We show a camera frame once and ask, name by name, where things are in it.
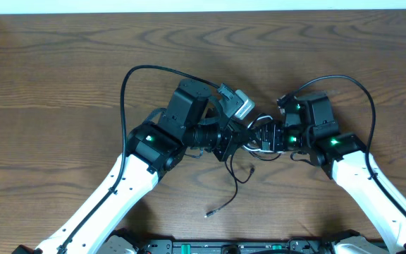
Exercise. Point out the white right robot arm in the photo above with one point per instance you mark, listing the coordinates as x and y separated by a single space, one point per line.
309 128

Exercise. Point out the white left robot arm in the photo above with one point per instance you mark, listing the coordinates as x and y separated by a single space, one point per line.
194 118

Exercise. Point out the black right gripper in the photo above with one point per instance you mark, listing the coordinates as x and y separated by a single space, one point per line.
275 144

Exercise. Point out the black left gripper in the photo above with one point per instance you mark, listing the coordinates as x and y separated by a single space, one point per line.
225 147

